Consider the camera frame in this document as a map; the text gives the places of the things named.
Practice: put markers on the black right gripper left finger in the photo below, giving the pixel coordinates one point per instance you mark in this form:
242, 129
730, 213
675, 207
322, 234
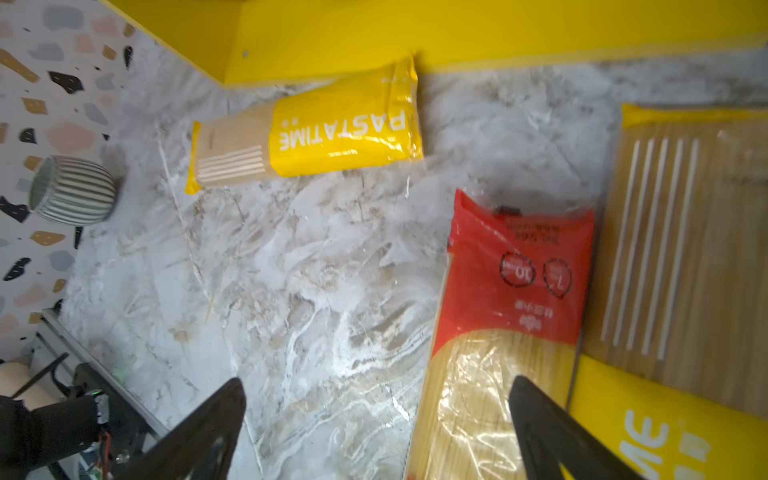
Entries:
202, 446

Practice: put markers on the yellow shelf unit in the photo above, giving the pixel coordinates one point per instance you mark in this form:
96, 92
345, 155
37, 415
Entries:
240, 43

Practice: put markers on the red bottom spaghetti bag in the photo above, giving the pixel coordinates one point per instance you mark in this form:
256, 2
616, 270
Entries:
512, 305

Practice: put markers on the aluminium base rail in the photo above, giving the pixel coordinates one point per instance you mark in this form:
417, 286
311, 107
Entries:
64, 369

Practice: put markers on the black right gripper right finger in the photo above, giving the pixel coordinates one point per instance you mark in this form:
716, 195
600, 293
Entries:
553, 444

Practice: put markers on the yellow Pastatime spaghetti bag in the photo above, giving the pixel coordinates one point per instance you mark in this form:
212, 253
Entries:
672, 376

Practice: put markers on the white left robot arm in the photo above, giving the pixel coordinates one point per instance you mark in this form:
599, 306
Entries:
41, 437

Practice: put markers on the yellow spaghetti bag crosswise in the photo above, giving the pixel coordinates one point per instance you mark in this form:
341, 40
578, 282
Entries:
366, 120

